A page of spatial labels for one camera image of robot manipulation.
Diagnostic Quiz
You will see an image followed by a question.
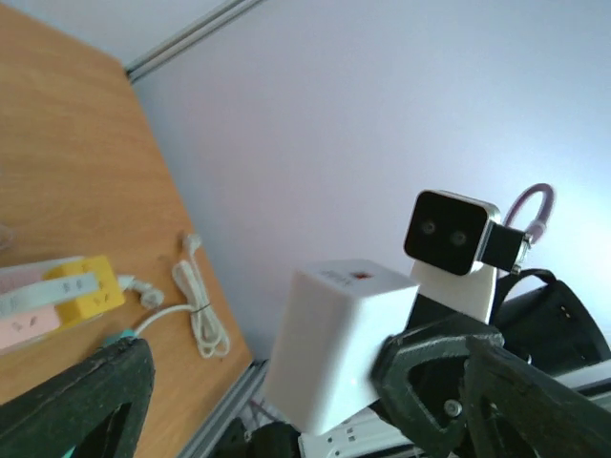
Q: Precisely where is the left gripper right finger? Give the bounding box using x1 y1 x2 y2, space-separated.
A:
462 338 610 457

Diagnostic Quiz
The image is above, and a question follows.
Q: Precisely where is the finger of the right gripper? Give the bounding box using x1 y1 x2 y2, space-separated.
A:
370 317 504 453

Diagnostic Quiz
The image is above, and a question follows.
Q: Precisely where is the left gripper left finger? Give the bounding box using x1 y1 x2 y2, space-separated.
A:
1 338 155 457

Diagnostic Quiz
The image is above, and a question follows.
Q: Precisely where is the white usb charger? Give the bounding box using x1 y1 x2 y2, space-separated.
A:
264 260 419 435

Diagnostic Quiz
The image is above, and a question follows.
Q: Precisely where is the pink cube socket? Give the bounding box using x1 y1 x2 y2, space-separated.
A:
1 267 60 352

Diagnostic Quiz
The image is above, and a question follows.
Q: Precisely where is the white round-corner adapter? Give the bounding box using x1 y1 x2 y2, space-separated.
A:
1 273 99 318

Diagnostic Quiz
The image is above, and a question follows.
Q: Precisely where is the yellow cube socket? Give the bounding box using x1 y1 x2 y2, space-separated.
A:
42 255 125 330

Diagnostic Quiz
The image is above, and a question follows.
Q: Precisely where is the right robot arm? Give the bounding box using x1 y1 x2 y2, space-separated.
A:
370 269 610 457

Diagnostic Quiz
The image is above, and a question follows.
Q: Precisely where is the teal power strip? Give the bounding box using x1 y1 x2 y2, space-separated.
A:
101 329 137 348

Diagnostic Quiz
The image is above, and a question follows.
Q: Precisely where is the long white power strip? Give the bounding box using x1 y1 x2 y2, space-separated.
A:
1 256 135 353

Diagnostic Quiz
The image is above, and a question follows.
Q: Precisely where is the white power strip cable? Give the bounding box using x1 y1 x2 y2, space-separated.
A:
116 231 231 362

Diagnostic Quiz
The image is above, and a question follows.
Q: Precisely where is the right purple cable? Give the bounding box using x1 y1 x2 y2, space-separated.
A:
500 183 558 247

